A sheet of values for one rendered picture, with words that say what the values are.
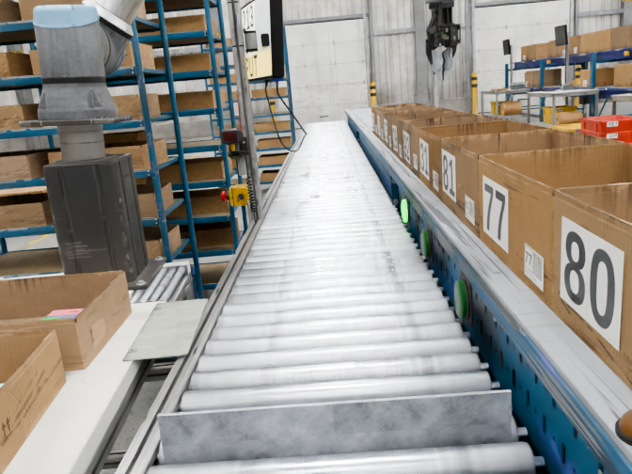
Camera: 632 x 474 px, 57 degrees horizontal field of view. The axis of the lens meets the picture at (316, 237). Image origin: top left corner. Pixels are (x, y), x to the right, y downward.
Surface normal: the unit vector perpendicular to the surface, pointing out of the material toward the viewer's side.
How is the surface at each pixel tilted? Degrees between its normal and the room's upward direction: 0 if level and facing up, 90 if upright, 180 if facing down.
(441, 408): 90
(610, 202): 90
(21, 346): 90
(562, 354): 0
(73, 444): 0
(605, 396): 0
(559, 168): 90
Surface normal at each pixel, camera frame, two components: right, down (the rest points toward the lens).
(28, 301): 0.00, 0.22
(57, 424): -0.08, -0.97
